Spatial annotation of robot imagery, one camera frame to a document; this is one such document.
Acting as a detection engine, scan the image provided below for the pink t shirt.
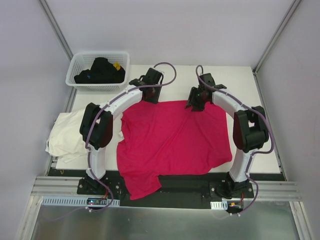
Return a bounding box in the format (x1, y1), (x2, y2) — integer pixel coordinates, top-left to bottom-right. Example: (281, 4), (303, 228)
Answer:
(116, 100), (232, 200)

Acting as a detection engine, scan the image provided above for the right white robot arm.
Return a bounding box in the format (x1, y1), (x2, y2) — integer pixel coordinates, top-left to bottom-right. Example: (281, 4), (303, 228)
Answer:
(185, 73), (270, 199)

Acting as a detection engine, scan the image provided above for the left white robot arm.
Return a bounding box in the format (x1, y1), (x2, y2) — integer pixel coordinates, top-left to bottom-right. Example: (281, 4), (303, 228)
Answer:
(79, 68), (164, 195)

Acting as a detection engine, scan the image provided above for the white plastic laundry basket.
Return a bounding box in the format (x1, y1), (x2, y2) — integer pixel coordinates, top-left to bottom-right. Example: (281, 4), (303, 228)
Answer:
(65, 50), (130, 92)

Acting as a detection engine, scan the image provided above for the black t shirt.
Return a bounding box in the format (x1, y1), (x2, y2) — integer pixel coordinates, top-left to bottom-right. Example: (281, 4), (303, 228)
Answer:
(73, 57), (126, 85)

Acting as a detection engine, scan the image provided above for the white t shirt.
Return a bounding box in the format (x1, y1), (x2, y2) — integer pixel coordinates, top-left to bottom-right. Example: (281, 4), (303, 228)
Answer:
(45, 109), (87, 163)

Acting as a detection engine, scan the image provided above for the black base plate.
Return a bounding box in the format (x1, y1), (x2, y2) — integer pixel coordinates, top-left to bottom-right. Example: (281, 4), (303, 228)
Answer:
(76, 169), (261, 208)

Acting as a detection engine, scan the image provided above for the left aluminium frame post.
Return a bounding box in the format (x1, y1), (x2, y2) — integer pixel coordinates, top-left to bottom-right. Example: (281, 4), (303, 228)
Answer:
(38, 0), (74, 61)

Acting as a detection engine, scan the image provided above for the aluminium frame post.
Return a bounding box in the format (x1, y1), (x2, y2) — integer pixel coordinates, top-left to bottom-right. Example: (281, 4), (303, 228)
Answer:
(38, 0), (74, 61)
(252, 0), (303, 76)

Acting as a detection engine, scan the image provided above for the right white cable duct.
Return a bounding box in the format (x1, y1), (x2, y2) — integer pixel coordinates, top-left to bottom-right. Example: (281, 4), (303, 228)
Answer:
(210, 200), (228, 211)

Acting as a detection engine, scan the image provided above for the white cable duct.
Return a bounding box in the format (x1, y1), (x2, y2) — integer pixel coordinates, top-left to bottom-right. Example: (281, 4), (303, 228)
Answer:
(42, 196), (120, 208)
(210, 200), (228, 211)

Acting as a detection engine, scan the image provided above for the right aluminium frame post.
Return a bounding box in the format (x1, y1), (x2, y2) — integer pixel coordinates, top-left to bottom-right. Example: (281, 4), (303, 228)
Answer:
(252, 0), (303, 76)

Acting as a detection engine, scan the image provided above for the left white cable duct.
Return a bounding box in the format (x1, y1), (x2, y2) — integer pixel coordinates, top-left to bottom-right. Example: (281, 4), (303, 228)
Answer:
(42, 196), (120, 208)

